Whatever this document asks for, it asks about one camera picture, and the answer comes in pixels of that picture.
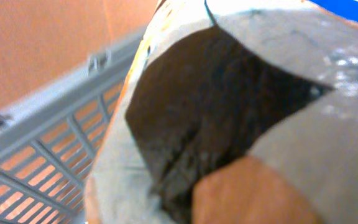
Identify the yellow orange snack bag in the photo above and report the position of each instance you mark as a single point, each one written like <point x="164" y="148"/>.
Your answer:
<point x="235" y="112"/>

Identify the grey plastic mesh basket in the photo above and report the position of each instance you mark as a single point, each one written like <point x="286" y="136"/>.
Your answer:
<point x="49" y="140"/>

